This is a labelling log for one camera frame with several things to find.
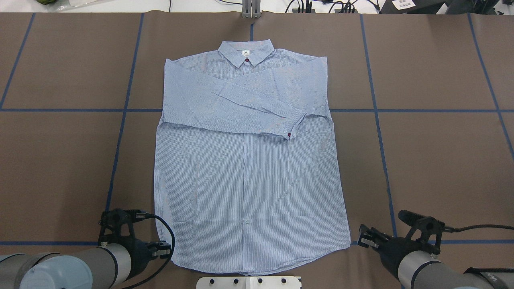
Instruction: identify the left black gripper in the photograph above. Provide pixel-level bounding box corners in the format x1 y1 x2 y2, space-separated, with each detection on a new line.
127 239 172 277

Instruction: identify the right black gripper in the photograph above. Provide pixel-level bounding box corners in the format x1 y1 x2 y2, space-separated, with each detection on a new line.
357 224 418 277

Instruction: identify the blue striped button shirt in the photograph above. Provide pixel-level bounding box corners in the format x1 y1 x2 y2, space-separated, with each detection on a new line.
153 40 351 275

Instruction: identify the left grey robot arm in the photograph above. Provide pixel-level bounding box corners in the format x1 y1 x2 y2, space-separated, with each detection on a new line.
0 239 174 289

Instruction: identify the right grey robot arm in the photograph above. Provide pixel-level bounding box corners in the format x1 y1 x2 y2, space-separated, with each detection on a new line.
357 222 514 289

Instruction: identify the clear plastic bag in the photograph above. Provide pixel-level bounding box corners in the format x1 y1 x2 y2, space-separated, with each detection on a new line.
54 0 101 11

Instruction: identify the green fabric pouch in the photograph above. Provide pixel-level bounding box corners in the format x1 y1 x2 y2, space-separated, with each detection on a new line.
36 0 57 5

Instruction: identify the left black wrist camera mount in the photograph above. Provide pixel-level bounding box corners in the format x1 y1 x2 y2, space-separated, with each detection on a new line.
98 208 148 246

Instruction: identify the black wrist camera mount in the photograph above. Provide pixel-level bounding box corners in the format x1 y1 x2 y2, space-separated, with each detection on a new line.
98 208 148 246
398 210 455 256

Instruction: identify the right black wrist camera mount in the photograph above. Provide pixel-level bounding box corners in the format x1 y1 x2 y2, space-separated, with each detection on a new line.
398 210 455 256

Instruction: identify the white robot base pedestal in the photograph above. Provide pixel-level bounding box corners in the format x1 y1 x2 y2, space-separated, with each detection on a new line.
196 276 302 289

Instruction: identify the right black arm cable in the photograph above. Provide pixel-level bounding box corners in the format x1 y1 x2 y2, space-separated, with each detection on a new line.
445 224 514 233

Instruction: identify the aluminium frame post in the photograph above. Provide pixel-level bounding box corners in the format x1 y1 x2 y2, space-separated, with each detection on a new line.
242 0 262 18

